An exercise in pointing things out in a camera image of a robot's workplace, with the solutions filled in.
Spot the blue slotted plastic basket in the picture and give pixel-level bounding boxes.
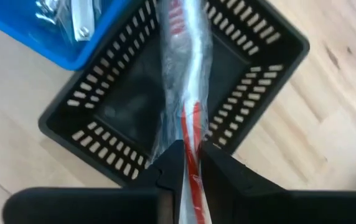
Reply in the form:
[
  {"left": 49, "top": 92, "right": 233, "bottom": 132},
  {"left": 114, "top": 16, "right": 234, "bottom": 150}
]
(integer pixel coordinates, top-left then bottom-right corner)
[{"left": 0, "top": 0, "right": 129, "bottom": 72}]

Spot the white item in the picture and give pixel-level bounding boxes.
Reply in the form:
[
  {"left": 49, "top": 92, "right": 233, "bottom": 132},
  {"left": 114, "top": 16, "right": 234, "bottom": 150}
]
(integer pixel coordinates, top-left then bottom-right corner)
[{"left": 71, "top": 0, "right": 97, "bottom": 42}]

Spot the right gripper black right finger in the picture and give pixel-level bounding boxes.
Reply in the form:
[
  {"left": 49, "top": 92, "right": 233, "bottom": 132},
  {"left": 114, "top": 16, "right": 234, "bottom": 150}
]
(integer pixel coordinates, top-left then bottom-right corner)
[{"left": 199, "top": 140, "right": 288, "bottom": 224}]

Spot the black slotted plastic basket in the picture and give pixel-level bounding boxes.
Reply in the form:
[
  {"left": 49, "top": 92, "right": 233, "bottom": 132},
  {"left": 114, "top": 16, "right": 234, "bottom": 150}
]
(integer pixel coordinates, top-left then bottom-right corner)
[{"left": 37, "top": 0, "right": 311, "bottom": 187}]

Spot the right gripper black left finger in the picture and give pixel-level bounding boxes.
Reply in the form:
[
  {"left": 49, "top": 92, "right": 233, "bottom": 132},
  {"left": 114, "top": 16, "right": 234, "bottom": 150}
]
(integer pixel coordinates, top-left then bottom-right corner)
[{"left": 131, "top": 139, "right": 185, "bottom": 224}]

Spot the red white toothbrush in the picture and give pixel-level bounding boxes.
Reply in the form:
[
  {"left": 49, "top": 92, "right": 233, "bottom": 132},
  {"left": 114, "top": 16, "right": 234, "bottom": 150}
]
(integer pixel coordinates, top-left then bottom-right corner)
[{"left": 151, "top": 0, "right": 215, "bottom": 224}]

